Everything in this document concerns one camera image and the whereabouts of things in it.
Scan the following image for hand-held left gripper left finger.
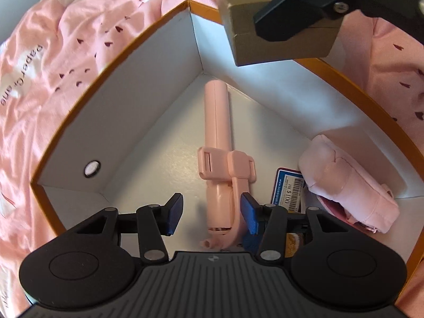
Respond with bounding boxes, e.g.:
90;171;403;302
64;193;184;265

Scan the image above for pink printed blanket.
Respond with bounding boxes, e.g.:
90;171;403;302
0;0;424;318

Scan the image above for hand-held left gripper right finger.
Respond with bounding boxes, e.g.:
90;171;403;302
241;192;360;265

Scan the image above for blue white paper tag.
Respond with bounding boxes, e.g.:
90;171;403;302
273;168;307;214

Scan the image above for pink selfie stick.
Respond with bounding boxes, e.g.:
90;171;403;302
198;80;257;250

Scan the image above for small gold cardboard box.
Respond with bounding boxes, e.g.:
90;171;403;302
214;0;343;67

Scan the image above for orange cardboard box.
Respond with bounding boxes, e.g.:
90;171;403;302
30;0;424;308

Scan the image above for pink fabric pouch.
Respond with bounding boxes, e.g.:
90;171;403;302
298;134;400;236

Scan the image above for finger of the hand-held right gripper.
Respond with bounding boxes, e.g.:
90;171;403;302
253;0;424;42

